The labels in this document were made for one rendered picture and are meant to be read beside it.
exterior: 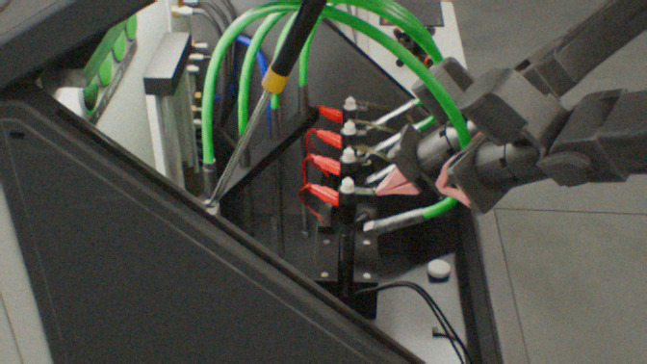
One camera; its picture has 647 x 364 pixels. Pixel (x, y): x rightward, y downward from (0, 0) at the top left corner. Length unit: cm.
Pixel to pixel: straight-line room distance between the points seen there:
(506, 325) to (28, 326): 66
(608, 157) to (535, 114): 9
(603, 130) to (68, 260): 52
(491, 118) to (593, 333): 186
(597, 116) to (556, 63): 26
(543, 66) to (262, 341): 48
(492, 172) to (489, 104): 11
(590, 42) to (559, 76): 5
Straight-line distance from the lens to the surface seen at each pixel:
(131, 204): 75
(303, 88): 132
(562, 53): 102
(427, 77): 90
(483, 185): 89
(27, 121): 73
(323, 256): 123
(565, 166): 76
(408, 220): 101
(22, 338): 92
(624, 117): 74
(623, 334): 263
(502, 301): 123
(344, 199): 114
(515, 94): 78
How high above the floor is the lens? 178
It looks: 35 degrees down
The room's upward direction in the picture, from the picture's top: straight up
